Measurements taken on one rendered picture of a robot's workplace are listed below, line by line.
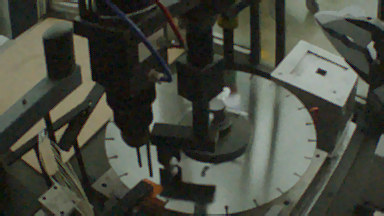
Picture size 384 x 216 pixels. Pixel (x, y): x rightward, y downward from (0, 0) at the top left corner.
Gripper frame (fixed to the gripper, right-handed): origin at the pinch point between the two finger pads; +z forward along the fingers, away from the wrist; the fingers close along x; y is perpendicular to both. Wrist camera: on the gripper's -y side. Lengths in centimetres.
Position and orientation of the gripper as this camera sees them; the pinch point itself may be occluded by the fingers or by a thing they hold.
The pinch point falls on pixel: (321, 24)
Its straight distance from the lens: 52.6
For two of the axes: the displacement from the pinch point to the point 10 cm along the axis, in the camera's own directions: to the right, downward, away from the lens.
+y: 6.8, -5.8, 4.4
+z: -7.2, -4.2, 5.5
